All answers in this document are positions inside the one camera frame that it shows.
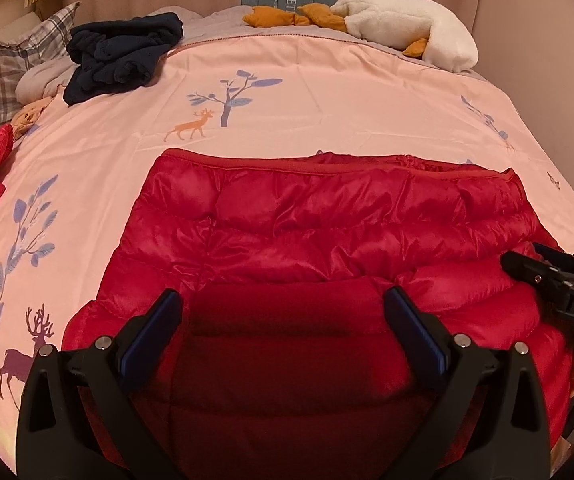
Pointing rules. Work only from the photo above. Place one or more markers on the orange patterned cloth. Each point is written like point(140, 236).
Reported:
point(29, 115)

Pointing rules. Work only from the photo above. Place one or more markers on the navy blue garment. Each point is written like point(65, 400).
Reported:
point(117, 55)

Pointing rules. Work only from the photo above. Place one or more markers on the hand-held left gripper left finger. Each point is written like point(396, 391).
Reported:
point(154, 325)

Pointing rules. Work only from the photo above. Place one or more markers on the red puffer jacket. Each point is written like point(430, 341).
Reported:
point(292, 210)

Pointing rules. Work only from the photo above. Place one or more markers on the beige crumpled cloth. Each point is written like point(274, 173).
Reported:
point(42, 82)

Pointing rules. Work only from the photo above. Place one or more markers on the plaid pillow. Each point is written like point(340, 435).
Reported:
point(22, 55)

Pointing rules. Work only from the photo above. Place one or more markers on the pink deer printed duvet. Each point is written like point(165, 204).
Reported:
point(117, 125)

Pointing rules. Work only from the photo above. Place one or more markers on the white plush goose toy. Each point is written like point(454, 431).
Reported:
point(407, 20)

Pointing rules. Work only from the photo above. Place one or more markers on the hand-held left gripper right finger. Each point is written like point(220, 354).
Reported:
point(409, 327)

